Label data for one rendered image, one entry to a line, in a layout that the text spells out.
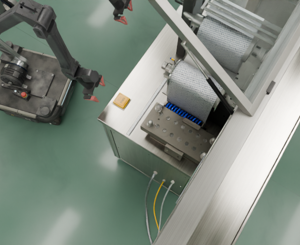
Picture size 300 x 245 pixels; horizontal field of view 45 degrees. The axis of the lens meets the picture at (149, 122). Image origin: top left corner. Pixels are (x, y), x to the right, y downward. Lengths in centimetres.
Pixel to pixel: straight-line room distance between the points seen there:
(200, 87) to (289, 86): 38
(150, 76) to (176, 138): 46
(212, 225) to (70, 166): 176
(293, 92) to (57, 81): 189
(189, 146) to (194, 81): 36
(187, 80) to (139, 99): 47
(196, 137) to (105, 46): 167
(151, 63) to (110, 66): 107
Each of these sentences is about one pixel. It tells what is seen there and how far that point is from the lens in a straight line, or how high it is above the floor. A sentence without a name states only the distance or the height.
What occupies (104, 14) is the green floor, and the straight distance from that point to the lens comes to 348.
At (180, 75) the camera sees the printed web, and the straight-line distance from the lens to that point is 168.
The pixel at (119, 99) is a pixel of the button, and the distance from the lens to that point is 204.
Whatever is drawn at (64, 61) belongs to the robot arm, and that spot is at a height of 137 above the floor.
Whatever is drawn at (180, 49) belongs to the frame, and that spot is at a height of 98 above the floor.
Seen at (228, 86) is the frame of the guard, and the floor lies 176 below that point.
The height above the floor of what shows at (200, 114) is 109.
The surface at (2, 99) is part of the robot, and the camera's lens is 300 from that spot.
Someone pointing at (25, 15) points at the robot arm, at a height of 169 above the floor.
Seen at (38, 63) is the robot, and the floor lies 24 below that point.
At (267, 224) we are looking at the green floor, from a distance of 294.
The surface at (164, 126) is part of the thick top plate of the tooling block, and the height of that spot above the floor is 103.
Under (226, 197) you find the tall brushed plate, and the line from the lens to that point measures 140.
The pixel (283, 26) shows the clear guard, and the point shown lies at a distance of 141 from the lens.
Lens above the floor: 280
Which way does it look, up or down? 71 degrees down
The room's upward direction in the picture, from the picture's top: straight up
